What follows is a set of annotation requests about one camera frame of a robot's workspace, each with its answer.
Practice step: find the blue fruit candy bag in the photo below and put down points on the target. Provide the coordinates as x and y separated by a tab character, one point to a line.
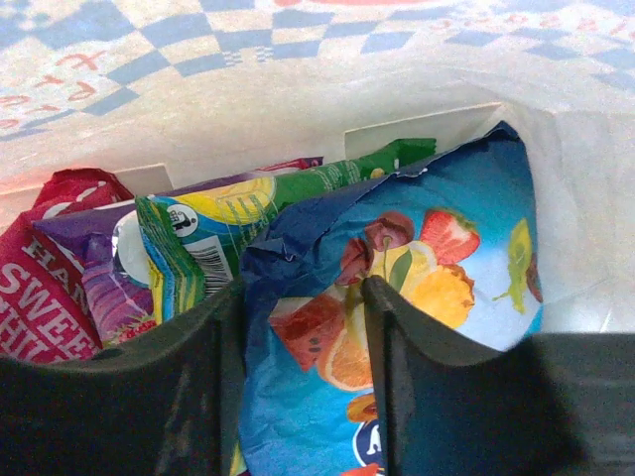
451	237

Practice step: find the green snack packet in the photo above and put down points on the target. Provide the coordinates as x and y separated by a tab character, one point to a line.
238	223

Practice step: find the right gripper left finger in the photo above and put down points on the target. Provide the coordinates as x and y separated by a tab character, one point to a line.
164	403

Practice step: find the purple berry snack packet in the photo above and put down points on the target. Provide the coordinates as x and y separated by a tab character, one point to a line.
108	242

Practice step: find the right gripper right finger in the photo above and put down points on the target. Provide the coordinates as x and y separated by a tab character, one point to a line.
553	404

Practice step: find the blue checkered paper bag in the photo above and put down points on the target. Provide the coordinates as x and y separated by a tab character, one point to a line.
169	93

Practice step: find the red sweet chilli packet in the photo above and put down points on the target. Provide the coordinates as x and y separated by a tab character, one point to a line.
44	312

